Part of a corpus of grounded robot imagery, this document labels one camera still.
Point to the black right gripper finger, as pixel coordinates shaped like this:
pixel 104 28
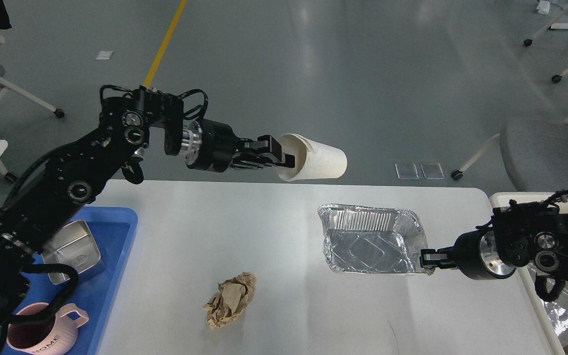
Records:
pixel 439 254
pixel 432 265

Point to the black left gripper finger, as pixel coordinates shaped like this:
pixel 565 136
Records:
pixel 255 162
pixel 265 145

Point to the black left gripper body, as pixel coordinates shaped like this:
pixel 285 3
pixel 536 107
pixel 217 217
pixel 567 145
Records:
pixel 219 148

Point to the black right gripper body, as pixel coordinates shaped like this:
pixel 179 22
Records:
pixel 475 255

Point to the white paper cup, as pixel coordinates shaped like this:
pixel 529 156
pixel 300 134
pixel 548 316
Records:
pixel 313 160

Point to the aluminium foil tray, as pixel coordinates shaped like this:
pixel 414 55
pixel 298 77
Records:
pixel 367 240

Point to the brown paper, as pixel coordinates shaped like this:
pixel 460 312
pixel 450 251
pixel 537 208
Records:
pixel 230 302

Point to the steel rectangular container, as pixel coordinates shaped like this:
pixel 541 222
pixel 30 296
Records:
pixel 75 246

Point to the pink mug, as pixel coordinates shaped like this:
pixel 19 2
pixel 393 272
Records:
pixel 53 337

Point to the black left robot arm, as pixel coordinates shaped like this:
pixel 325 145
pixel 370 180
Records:
pixel 58 184

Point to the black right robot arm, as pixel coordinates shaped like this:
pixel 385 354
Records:
pixel 517 235

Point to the floor outlet plate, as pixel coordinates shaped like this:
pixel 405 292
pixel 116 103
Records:
pixel 407 171
pixel 432 170

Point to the grey office chair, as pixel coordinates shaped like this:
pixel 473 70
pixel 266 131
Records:
pixel 534 153

